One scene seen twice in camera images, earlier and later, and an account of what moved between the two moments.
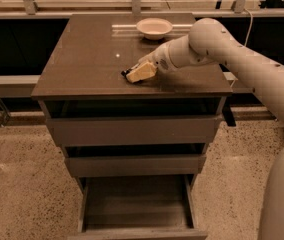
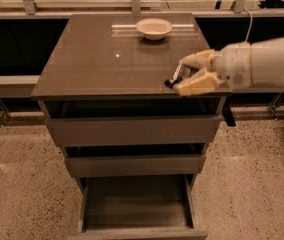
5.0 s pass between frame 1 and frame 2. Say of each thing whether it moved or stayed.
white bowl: stayed
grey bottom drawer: stayed
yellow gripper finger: moved
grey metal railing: stayed
